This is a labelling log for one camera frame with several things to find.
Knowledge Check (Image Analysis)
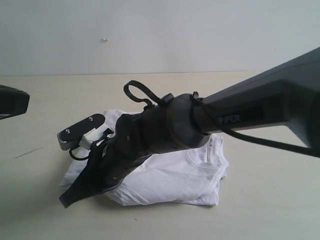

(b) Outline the black right camera cable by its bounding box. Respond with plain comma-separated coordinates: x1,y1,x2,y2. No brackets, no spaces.
68,79,320,161

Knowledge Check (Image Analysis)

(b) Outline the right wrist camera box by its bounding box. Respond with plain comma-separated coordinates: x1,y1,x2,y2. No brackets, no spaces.
57,113,106,151

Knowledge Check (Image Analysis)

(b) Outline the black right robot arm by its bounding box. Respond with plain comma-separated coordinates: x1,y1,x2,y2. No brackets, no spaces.
59,48,320,208

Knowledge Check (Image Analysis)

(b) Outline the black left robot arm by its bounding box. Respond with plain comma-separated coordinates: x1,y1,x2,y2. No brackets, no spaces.
0,85,30,120

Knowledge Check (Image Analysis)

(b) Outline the white t-shirt red lettering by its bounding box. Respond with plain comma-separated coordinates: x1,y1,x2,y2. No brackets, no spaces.
59,109,229,207

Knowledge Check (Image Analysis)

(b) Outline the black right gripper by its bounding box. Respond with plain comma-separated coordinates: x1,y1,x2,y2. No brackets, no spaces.
59,109,180,208

